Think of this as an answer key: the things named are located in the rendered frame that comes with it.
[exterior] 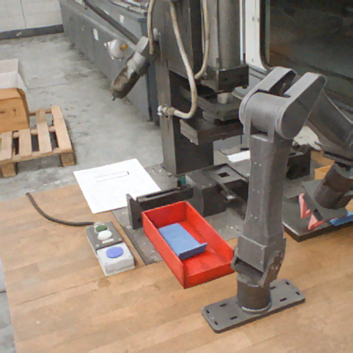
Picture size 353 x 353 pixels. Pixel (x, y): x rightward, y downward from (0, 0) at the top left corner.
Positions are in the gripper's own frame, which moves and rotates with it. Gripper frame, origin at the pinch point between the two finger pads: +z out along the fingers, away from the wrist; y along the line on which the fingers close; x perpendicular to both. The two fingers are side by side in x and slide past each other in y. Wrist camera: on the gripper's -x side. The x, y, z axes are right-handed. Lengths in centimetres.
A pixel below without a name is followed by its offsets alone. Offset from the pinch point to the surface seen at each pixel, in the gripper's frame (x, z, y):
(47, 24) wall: -120, 501, 793
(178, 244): 28.8, 9.5, 6.8
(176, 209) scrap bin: 24.7, 10.8, 17.2
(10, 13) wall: -54, 486, 807
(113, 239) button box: 42.3, 12.1, 13.5
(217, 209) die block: 13.3, 12.2, 15.5
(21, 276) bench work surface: 64, 17, 12
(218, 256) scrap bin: 22.7, 5.4, -0.5
